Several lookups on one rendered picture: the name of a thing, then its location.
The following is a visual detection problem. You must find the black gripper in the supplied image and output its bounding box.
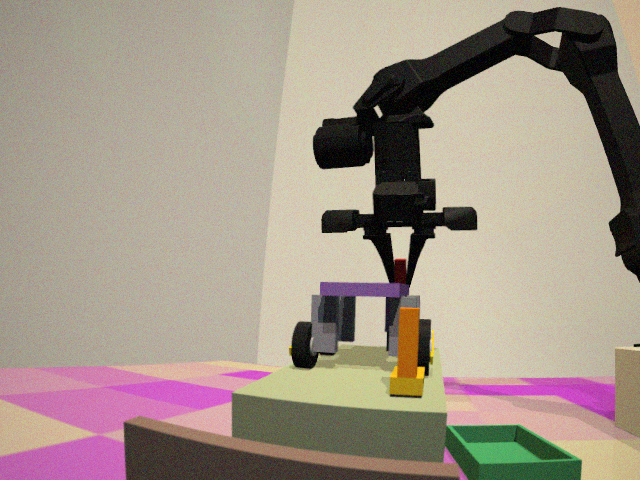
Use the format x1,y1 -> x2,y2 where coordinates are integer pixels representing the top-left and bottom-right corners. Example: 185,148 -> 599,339
321,161 -> 477,288

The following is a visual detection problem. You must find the yellow chock with orange handle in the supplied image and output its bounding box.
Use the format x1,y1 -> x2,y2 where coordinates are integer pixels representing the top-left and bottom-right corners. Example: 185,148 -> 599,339
390,307 -> 425,398

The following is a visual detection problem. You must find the red-headed pin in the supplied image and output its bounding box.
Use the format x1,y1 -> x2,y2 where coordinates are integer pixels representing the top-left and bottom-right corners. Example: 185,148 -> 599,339
394,259 -> 407,284

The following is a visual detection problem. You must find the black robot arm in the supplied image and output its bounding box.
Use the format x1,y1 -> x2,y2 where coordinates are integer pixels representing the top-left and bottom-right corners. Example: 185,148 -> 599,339
313,7 -> 640,282

